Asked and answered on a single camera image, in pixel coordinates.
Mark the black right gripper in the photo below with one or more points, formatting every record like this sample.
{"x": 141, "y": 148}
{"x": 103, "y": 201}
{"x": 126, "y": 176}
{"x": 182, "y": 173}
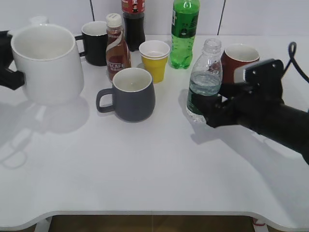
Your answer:
{"x": 244, "y": 103}

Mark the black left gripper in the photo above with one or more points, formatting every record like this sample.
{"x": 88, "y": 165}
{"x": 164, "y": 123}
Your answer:
{"x": 8, "y": 78}

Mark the clear water bottle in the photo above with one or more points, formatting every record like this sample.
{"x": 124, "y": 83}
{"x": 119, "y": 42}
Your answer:
{"x": 206, "y": 77}

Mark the white ceramic mug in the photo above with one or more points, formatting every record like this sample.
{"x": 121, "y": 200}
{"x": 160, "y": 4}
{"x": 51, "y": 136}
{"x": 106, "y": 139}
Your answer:
{"x": 48, "y": 56}

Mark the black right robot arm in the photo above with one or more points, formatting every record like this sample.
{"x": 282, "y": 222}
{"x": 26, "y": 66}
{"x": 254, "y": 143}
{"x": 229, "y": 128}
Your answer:
{"x": 285, "y": 125}

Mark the red ceramic mug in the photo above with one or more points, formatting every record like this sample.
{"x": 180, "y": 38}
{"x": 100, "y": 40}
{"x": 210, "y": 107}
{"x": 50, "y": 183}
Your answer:
{"x": 234, "y": 56}

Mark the grey ceramic mug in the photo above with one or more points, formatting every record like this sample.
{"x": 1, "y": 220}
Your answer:
{"x": 133, "y": 95}

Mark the black ceramic mug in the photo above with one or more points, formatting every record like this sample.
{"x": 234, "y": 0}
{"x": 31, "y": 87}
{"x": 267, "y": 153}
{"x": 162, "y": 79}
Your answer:
{"x": 94, "y": 36}

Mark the white yogurt drink carton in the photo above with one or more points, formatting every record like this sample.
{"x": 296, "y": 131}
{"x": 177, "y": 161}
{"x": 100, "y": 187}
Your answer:
{"x": 39, "y": 20}

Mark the yellow paper cup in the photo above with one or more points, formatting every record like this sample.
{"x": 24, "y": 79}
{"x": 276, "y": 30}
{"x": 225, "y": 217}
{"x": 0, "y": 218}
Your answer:
{"x": 154, "y": 55}

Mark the green soda bottle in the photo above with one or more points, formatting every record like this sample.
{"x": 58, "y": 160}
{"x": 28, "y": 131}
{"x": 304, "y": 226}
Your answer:
{"x": 183, "y": 31}

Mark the brown Nescafe coffee bottle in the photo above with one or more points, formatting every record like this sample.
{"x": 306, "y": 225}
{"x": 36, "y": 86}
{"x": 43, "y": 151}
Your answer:
{"x": 117, "y": 53}

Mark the dark cola bottle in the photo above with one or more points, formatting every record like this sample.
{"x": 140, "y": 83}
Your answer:
{"x": 133, "y": 14}

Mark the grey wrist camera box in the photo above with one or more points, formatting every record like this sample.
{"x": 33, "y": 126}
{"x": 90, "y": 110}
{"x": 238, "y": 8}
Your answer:
{"x": 253, "y": 73}

